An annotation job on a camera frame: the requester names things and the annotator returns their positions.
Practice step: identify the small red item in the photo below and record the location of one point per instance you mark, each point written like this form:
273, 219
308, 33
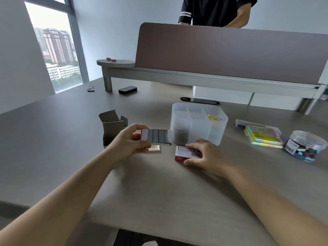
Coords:
111, 59

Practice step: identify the person's left hand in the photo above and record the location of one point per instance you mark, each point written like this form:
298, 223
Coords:
123, 144

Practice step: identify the black remote control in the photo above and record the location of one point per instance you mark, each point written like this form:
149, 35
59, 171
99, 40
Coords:
127, 89

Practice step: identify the small white blue box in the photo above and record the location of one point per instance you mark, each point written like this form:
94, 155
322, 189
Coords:
243, 123

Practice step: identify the clear jar of coloured clips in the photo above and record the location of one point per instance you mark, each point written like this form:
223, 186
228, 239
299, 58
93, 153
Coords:
305, 146

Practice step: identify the person's right thumb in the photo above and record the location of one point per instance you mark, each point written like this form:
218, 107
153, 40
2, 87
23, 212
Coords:
191, 161

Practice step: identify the small crumpled wrapper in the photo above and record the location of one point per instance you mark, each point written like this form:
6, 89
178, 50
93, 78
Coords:
90, 89

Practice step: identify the open grey cardboard box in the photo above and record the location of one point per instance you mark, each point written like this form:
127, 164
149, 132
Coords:
111, 128

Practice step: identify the black flat phone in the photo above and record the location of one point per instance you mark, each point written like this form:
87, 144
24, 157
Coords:
199, 101

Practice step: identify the person's left forearm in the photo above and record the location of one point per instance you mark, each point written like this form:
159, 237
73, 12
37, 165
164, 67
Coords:
64, 199

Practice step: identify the person's right forearm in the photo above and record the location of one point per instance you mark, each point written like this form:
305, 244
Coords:
271, 204

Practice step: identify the person's left thumb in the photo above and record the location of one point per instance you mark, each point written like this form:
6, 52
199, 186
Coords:
142, 144

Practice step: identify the red and white small box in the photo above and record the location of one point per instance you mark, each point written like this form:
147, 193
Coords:
183, 153

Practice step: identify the clear plastic divided organizer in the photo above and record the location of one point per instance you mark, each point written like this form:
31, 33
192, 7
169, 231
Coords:
198, 125

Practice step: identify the grey desk riser shelf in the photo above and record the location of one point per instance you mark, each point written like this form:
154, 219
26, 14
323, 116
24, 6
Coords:
205, 78

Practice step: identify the box of grey staples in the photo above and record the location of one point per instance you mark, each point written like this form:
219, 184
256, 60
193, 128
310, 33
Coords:
158, 136

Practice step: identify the person's right middle finger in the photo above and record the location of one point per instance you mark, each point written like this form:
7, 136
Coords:
202, 141

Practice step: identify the yellow item in organizer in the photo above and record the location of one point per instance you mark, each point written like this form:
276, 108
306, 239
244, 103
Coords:
214, 117

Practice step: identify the pastel sticky note pad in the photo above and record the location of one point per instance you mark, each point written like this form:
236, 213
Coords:
266, 145
264, 132

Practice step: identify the person's right hand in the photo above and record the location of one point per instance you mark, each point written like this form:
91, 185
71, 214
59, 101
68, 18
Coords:
212, 158

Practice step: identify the window with city view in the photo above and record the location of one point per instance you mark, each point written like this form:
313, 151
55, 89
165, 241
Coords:
55, 46

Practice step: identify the black chair seat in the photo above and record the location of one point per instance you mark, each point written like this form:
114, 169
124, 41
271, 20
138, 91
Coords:
143, 239

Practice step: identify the person's left middle finger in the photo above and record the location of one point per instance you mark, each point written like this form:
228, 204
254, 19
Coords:
136, 136

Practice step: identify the brown desk divider panel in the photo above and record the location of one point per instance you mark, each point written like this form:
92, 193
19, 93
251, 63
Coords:
225, 53

